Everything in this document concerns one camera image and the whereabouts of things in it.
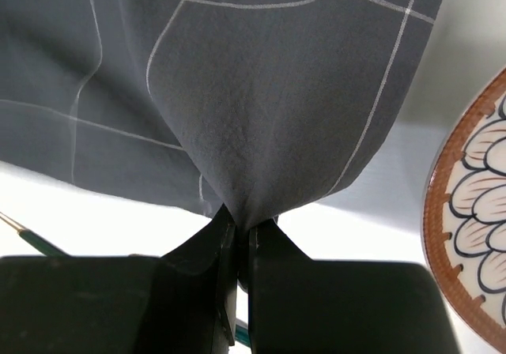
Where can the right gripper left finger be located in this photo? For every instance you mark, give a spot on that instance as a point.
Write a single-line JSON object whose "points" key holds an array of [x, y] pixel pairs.
{"points": [[182, 302]]}

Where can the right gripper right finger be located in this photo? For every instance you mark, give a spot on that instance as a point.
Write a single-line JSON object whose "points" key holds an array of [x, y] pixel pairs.
{"points": [[297, 304]]}

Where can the dark grey checked napkin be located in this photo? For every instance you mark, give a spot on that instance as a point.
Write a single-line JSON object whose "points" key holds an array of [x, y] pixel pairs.
{"points": [[260, 106]]}

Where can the floral patterned ceramic plate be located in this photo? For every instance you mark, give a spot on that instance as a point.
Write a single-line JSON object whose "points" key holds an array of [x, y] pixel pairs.
{"points": [[463, 228]]}

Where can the gold spoon green handle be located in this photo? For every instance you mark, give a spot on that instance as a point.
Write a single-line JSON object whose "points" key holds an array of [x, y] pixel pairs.
{"points": [[242, 333]]}

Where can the gold knife green handle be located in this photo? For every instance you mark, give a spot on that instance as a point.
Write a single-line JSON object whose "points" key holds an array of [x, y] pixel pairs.
{"points": [[34, 240]]}

